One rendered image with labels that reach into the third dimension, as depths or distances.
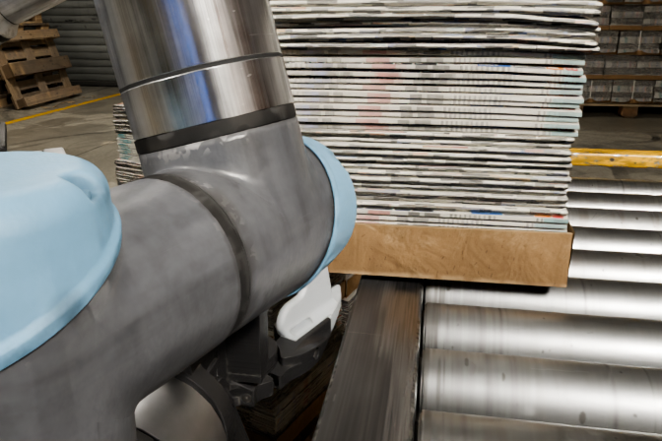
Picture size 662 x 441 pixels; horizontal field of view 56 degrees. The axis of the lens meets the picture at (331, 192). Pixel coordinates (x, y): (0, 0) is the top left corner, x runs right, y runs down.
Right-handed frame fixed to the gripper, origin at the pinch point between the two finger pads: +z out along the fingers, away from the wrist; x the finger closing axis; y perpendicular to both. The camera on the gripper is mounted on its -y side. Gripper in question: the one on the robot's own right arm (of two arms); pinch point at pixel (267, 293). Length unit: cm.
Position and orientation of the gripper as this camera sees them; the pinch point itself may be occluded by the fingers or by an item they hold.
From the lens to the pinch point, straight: 51.2
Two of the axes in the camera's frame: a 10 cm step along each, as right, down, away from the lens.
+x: -9.9, -0.5, 1.6
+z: 1.7, -2.8, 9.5
